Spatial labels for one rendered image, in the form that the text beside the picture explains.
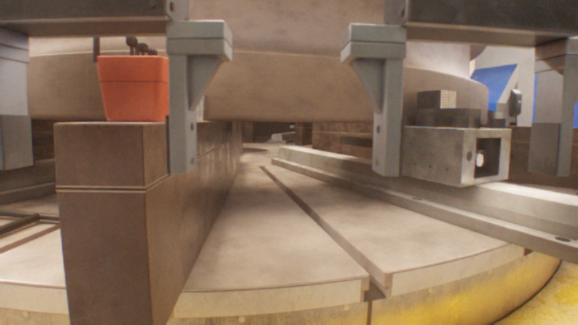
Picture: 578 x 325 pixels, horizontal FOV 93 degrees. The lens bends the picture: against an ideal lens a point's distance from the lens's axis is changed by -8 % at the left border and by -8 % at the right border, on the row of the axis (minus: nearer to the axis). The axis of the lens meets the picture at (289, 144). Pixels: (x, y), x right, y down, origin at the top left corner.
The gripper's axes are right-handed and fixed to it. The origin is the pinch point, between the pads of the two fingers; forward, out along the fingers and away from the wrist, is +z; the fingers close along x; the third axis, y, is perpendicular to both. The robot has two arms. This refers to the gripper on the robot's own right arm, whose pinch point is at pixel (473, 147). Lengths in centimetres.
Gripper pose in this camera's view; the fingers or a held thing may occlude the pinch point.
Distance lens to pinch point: 25.6
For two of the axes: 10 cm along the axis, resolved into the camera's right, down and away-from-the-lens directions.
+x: 10.0, 0.1, 0.3
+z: -0.2, 10.0, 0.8
